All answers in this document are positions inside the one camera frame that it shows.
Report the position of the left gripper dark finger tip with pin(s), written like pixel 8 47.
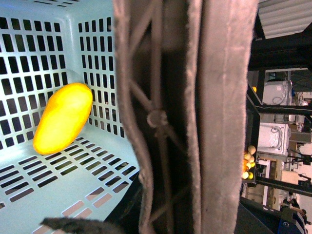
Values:
pixel 81 226

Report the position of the yellow mango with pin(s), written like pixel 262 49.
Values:
pixel 64 117

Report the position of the light blue plastic basket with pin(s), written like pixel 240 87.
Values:
pixel 45 45

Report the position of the grey basket handle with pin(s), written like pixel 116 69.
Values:
pixel 181 90

